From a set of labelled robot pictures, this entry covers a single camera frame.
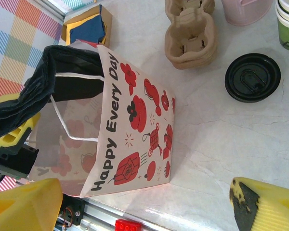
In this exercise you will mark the brown cardboard napkin tray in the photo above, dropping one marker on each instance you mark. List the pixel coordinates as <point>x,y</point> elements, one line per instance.
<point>109,26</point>

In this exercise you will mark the pink straw pot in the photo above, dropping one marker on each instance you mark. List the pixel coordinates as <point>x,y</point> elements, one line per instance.
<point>245,12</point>

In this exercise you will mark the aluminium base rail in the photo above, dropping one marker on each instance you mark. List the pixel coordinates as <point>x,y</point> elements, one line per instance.
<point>101,217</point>

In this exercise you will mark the yellow napkin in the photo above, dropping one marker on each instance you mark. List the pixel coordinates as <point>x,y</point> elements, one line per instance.
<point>68,29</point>

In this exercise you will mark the dark navy napkin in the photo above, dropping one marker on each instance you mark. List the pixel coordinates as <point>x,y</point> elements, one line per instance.
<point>38,84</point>

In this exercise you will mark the aluminium frame post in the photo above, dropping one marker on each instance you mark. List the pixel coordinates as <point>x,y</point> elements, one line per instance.
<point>56,7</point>

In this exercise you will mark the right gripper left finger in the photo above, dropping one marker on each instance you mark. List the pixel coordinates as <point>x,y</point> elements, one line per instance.
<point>24,207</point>

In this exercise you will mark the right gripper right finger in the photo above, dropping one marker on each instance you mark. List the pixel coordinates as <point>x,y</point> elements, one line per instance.
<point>274,209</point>

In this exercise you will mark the red white paper gift bag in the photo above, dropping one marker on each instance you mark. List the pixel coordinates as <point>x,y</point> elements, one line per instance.
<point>135,144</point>

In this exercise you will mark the stack of pulp cup carriers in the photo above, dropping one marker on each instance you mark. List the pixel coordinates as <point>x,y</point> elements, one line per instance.
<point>190,36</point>

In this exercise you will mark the stack of black cup lids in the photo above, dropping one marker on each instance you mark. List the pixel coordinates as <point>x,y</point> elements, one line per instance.
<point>253,78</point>

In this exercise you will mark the red toy brick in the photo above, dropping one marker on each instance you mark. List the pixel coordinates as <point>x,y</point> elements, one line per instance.
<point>127,225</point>

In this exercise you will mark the blue napkin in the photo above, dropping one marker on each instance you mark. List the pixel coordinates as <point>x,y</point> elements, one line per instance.
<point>86,26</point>

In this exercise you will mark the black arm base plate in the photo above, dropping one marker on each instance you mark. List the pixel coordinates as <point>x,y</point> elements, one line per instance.
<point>73,204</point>

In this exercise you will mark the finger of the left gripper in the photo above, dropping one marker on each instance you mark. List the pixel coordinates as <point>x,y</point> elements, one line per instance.
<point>17,136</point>

